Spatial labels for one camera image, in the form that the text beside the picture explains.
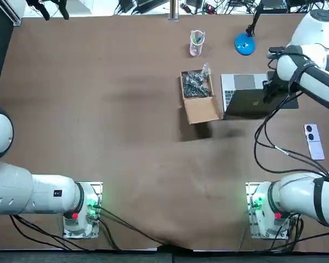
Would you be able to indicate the lavender flip phone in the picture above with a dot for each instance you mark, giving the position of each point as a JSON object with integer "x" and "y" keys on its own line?
{"x": 314, "y": 142}

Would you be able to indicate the aluminium frame post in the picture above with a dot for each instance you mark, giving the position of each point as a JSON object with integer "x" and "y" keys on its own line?
{"x": 173, "y": 9}

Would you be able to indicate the pink mesh pen cup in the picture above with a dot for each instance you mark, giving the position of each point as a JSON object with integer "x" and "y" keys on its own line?
{"x": 195, "y": 50}

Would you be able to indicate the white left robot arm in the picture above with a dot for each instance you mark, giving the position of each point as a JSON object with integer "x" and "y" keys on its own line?
{"x": 44, "y": 194}

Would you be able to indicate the blue desk lamp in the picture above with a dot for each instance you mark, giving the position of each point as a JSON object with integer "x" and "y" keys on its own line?
{"x": 245, "y": 45}

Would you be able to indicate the open cardboard box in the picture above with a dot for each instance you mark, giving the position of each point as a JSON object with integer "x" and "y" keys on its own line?
{"x": 201, "y": 111}

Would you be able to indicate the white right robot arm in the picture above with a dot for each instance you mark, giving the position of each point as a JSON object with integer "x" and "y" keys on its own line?
{"x": 318, "y": 90}

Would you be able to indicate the grey laptop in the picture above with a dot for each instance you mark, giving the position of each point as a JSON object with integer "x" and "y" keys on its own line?
{"x": 246, "y": 105}

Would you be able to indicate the green pen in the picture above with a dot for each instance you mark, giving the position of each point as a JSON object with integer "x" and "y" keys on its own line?
{"x": 199, "y": 39}

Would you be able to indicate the plastic bag of black parts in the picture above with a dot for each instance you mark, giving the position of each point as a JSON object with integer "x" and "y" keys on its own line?
{"x": 194, "y": 85}

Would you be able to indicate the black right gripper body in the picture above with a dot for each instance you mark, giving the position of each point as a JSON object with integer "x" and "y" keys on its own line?
{"x": 276, "y": 85}

